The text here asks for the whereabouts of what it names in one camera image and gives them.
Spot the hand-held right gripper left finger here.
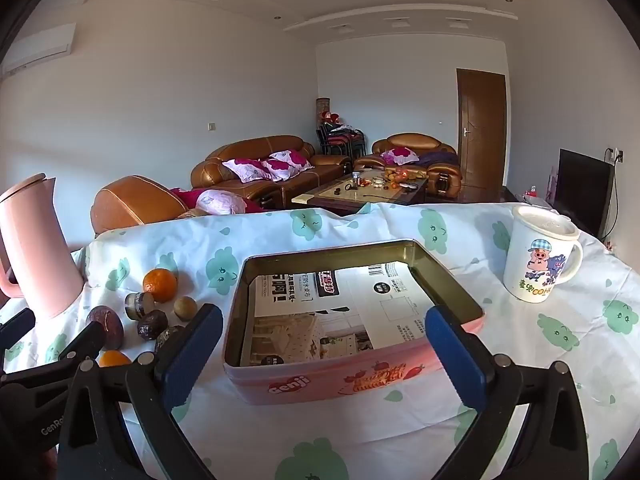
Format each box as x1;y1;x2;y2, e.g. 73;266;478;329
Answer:
59;304;224;480

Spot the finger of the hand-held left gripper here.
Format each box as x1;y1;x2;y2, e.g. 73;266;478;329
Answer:
50;320;107;367
0;307;37;356

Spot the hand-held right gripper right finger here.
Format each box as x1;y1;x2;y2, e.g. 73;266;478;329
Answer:
424;305;591;480

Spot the purple passion fruit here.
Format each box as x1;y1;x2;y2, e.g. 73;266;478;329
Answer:
85;305;124;351

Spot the orange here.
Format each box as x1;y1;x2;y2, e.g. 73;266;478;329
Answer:
143;268;179;304
96;350;133;368

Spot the round light brown fruit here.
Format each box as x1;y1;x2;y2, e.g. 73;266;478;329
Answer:
173;295;199;322

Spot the cardboard box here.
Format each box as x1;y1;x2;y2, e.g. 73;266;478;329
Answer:
222;240;486;407

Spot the small jar with cork lid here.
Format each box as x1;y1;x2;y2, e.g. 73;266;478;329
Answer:
124;291;155;321

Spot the pink kettle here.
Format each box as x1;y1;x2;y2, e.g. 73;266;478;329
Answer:
0;173;85;321

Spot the white cartoon mug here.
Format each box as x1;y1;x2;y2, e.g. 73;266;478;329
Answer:
502;205;584;305

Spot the printed paper liner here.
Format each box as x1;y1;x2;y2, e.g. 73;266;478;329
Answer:
240;260;436;367

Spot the brown leather armchair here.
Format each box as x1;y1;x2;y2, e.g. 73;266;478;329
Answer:
90;175;211;235
354;133;462;196

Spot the pale pink floral cushion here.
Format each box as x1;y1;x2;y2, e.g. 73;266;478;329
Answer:
195;190;248;216

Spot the white mug lid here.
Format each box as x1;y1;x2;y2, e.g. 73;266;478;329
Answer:
511;205;581;239

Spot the dark wooden television stand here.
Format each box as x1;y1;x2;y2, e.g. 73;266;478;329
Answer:
500;187;556;208

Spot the wooden coffee table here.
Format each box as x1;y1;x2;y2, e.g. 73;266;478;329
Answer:
291;167;430;216

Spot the purple blanket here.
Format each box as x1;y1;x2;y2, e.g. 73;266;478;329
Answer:
417;152;458;167

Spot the brown leather sofa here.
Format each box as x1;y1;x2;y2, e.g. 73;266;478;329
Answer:
190;135;353;208

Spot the black television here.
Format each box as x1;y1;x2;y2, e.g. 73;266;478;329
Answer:
552;148;615;241

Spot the brown wooden door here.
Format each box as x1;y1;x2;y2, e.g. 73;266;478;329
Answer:
456;68;508;188

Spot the stack of dark chairs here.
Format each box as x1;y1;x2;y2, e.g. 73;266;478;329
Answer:
316;122;366;158

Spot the white air conditioner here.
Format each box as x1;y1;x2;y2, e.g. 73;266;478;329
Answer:
0;22;77;78

